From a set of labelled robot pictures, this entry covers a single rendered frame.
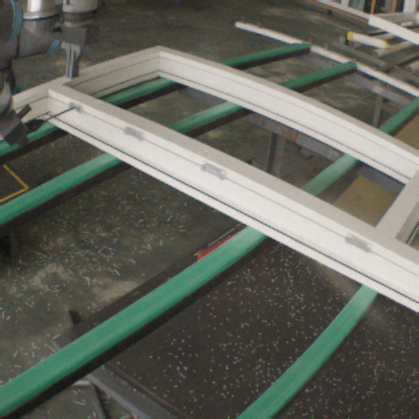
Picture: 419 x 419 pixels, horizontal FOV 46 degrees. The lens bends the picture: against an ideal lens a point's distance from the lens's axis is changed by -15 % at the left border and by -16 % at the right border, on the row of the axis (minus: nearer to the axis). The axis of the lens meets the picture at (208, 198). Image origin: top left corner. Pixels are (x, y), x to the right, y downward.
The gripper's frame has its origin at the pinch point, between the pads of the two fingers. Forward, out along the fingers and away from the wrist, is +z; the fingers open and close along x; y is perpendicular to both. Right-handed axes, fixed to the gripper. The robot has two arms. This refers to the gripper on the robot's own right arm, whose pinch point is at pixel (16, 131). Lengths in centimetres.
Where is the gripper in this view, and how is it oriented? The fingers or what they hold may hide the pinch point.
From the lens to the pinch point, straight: 111.5
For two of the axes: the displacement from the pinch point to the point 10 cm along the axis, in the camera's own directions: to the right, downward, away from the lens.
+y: 7.4, -6.5, 1.6
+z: 0.0, 2.5, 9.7
